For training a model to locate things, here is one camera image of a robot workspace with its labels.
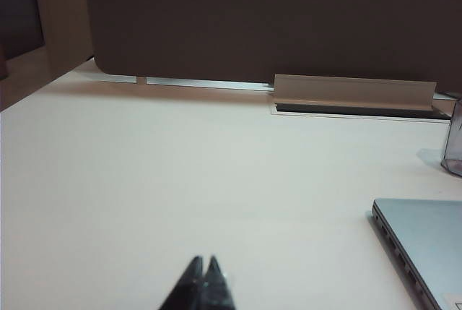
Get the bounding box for silver closed laptop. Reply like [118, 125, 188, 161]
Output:
[371, 197, 462, 310]

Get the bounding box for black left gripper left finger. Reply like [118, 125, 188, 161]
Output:
[158, 254, 205, 310]

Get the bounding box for beige cable tray lid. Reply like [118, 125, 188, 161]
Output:
[273, 74, 438, 111]

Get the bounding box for brown fabric desk divider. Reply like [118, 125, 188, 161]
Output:
[82, 0, 462, 95]

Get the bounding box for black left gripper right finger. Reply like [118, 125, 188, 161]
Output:
[200, 254, 237, 310]

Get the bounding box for clear glass water cup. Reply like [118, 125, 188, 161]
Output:
[440, 98, 462, 177]

